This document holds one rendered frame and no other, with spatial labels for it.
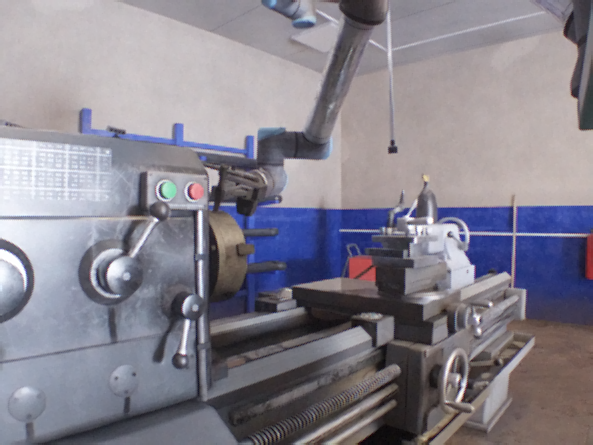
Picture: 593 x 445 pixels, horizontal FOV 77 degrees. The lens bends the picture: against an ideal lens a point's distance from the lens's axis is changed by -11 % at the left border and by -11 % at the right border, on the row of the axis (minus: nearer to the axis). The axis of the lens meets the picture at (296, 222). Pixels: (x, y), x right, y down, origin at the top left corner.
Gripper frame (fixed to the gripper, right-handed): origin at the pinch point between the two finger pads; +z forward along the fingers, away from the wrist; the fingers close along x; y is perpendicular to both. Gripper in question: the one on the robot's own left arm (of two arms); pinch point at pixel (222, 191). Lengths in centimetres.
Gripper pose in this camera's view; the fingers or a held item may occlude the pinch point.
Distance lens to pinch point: 109.1
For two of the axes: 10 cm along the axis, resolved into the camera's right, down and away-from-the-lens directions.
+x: 9.0, 3.0, -3.1
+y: 2.2, -9.4, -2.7
